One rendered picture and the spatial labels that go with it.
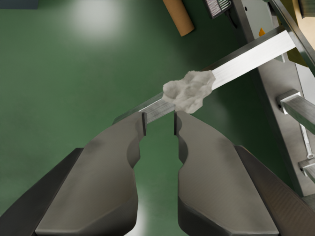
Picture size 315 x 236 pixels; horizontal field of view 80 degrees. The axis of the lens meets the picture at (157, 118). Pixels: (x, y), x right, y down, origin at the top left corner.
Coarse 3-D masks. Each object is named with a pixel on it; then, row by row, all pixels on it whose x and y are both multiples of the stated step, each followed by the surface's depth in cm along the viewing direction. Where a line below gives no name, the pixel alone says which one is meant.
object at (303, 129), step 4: (300, 124) 51; (300, 128) 52; (304, 128) 51; (304, 132) 52; (304, 136) 52; (304, 140) 53; (308, 140) 53; (308, 144) 54; (308, 148) 54; (308, 152) 55; (308, 156) 56; (312, 156) 56
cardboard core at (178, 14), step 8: (168, 0) 91; (176, 0) 91; (168, 8) 94; (176, 8) 93; (184, 8) 94; (176, 16) 95; (184, 16) 94; (176, 24) 98; (184, 24) 96; (192, 24) 98; (184, 32) 98
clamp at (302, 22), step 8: (280, 0) 26; (288, 0) 24; (296, 0) 23; (288, 8) 25; (296, 8) 24; (296, 16) 24; (280, 24) 29; (304, 24) 25; (312, 24) 25; (304, 32) 25; (312, 32) 25; (312, 40) 26; (296, 48) 28; (288, 56) 31; (296, 56) 29; (304, 64) 28
